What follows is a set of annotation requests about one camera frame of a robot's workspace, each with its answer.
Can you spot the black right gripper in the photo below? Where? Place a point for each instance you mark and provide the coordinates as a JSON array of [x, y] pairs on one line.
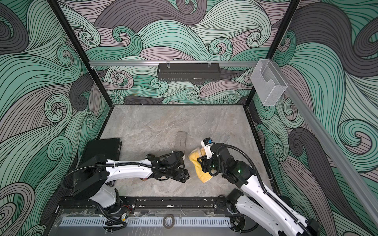
[[204, 162]]

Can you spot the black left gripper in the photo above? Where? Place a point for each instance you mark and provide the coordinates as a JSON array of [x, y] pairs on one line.
[[179, 178]]

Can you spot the yellow pink microfiber cloth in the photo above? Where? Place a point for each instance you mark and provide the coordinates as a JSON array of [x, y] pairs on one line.
[[193, 157]]

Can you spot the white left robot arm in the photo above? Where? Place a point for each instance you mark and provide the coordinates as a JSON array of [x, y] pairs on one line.
[[91, 177]]

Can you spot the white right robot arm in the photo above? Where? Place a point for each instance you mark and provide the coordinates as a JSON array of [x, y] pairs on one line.
[[252, 197]]

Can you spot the black tape roll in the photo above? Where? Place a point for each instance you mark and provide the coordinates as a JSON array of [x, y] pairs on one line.
[[168, 221]]

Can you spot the black flat box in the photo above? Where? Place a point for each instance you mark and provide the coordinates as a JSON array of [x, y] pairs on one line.
[[109, 147]]

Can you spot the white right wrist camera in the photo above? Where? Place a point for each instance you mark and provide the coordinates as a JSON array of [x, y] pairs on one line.
[[207, 143]]

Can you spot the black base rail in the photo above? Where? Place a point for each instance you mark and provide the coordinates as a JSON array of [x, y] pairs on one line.
[[142, 205]]

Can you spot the black wall tray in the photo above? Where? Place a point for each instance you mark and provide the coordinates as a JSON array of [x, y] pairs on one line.
[[188, 72]]

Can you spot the clear acrylic wall holder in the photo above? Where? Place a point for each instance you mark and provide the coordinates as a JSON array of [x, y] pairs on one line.
[[268, 81]]

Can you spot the aluminium rail back wall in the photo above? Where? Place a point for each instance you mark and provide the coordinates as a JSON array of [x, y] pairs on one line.
[[98, 63]]

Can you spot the aluminium rail wall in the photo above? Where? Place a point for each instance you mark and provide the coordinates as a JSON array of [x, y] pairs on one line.
[[98, 63], [298, 90]]

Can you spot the white perforated cable duct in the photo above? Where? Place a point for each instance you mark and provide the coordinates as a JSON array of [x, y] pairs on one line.
[[153, 221]]

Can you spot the black corner frame post right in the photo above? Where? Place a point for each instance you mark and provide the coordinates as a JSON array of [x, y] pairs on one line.
[[285, 22]]

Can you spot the black corner frame post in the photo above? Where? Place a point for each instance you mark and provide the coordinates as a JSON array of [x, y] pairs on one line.
[[285, 22], [80, 51]]

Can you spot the aluminium rail right wall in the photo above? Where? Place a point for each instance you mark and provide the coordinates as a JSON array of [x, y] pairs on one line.
[[298, 90]]

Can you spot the black corner frame post left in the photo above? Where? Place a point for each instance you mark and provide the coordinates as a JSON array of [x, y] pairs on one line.
[[80, 51]]

